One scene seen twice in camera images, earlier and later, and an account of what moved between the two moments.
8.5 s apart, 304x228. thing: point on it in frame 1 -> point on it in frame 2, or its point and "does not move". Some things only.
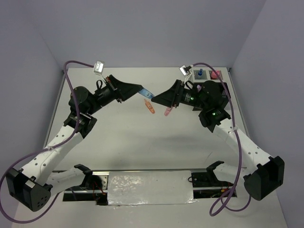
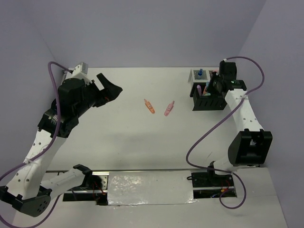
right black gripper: [170, 97] -> [211, 89]
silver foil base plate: [151, 187] does not move
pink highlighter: [167, 111] does not move
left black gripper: [124, 90] -> [109, 93]
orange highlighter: [149, 106] does not move
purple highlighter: [199, 87] does not move
